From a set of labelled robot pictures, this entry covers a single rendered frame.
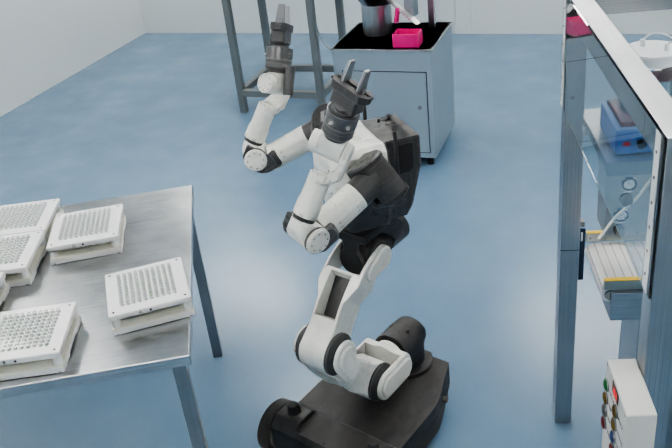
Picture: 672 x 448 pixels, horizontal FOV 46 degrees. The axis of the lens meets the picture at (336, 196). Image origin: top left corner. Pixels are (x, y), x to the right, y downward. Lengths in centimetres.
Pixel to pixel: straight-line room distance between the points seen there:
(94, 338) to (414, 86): 289
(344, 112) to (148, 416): 181
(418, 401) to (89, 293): 123
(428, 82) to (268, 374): 212
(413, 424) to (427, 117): 240
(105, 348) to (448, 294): 190
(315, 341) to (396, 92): 253
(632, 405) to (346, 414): 149
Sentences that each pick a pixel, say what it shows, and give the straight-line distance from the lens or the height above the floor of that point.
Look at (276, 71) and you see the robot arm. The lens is 267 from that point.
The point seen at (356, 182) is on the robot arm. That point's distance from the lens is 229.
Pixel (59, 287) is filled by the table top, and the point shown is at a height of 83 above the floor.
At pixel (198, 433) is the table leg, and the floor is 52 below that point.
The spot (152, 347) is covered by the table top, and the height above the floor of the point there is 83.
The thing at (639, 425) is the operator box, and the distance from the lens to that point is 174.
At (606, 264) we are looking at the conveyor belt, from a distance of 263.
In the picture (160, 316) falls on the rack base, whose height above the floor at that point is 85.
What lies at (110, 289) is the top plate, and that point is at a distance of 257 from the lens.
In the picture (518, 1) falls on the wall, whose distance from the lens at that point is 741.
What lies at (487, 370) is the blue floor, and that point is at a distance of 342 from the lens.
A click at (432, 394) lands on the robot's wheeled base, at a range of 306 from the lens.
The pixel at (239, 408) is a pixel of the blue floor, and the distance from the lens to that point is 337.
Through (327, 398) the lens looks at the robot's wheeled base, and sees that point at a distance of 309.
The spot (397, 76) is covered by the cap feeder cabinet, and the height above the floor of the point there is 59.
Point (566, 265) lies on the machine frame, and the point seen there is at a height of 70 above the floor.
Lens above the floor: 223
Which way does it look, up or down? 28 degrees down
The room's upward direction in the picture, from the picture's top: 7 degrees counter-clockwise
